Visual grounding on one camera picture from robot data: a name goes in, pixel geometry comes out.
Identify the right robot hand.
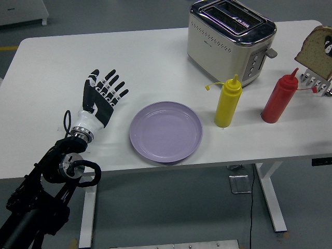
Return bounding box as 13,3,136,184
322,34,332,55

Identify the silver floor socket box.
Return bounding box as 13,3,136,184
229,175,253,195

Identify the black table control panel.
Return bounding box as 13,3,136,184
311,157,332,167

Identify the cream and chrome toaster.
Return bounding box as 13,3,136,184
187,0,278,88

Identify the yellow squeeze bottle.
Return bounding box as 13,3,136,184
204,74,243,128

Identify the silver bread rack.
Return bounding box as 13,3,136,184
300,67,332,97

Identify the bread slice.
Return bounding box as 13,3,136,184
294,25,332,80

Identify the red squeeze bottle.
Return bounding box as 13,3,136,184
260,67,319,124

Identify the white table leg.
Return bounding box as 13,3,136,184
254,162,288,233
78,175,99,248

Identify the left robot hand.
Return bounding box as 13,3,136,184
73,68,130,133

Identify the white cabinet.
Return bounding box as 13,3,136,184
0,0,49,26

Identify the purple plate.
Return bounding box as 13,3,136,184
129,101,204,164

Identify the black floor cable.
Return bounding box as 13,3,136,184
247,163,256,249

